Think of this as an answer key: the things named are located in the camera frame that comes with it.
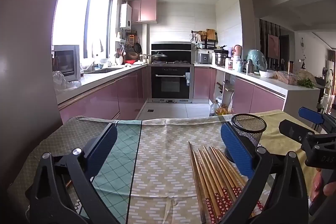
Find white kitchen countertop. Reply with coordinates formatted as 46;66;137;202
56;61;321;119

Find patterned tablecloth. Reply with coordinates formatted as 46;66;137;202
8;110;326;224

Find yellow cooking oil bottle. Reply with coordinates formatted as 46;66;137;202
215;103;229;116

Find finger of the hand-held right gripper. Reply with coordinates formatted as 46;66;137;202
299;107;336;132
279;119;319;142

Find bundle of wooden chopsticks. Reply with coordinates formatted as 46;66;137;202
192;145;264;223

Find black wall shelf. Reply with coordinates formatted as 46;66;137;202
191;28;218;48

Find clear plastic bag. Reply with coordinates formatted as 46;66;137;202
52;70;82;90

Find steel kitchen sink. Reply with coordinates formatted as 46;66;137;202
85;67;124;74

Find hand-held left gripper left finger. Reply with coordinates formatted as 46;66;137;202
25;123;118;224

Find white water heater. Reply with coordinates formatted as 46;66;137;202
120;3;132;28

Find steel cooking pot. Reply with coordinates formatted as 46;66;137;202
215;52;228;66

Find framed wall picture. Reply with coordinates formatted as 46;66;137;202
267;34;280;59

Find dark liquid bottle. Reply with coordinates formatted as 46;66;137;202
209;99;219;117

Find pink wall cabinet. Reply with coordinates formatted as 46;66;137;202
128;0;158;24

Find kitchen window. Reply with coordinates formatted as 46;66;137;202
51;0;117;59

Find wok with lid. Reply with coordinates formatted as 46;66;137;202
152;52;168;62

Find pink base cabinets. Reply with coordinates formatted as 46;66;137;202
193;67;286;115
58;67;151;125

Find silver microwave oven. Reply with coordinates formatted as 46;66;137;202
52;45;81;81

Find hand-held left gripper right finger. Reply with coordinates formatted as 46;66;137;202
217;123;310;224

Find silver rice cooker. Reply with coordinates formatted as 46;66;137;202
197;52;211;64

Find hanging kitchen utensil rack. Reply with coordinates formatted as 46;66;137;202
115;30;143;64

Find clear food container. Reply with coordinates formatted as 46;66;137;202
278;71;298;84

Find green leafy vegetables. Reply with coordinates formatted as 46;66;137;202
297;78;315;89

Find black range hood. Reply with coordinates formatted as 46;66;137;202
151;42;193;61

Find black mesh utensil holder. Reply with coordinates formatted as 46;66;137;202
224;114;268;161

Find person's right hand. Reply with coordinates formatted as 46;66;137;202
312;173;336;201

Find black built-in oven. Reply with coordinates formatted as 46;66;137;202
150;64;194;104

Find teal plastic bag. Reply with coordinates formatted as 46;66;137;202
247;49;268;72

